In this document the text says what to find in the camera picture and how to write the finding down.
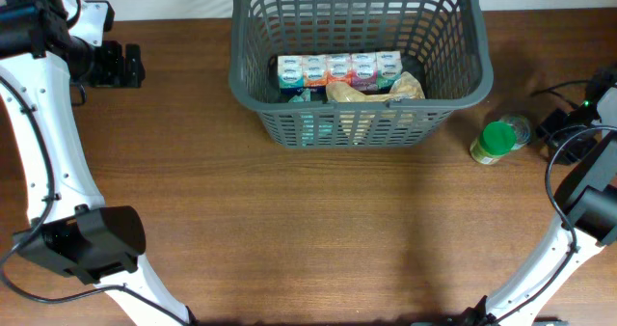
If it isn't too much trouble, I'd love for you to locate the metal tin can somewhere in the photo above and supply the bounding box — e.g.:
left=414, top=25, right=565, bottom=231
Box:
left=499, top=114, right=532, bottom=150

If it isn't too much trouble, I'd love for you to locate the green-lid spice jar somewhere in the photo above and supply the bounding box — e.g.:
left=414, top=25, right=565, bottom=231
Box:
left=469, top=122, right=517, bottom=165

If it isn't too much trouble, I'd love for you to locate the grey plastic basket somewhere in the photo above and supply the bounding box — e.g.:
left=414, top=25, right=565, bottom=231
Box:
left=228, top=0, right=494, bottom=149

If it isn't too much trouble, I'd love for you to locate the beige snack bag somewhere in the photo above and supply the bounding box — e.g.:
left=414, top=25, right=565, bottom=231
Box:
left=325, top=70, right=426, bottom=144

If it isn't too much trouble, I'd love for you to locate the white tissue multipack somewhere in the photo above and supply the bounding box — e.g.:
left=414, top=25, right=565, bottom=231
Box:
left=277, top=51, right=403, bottom=95

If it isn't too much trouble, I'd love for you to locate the teal packet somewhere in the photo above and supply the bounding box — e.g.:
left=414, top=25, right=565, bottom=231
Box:
left=288, top=89, right=333, bottom=147

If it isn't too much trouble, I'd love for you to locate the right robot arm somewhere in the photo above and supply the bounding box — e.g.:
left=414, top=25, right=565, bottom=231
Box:
left=450, top=66, right=616, bottom=326

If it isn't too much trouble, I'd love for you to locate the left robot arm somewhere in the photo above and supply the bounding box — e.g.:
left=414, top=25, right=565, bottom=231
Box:
left=1, top=0, right=196, bottom=325

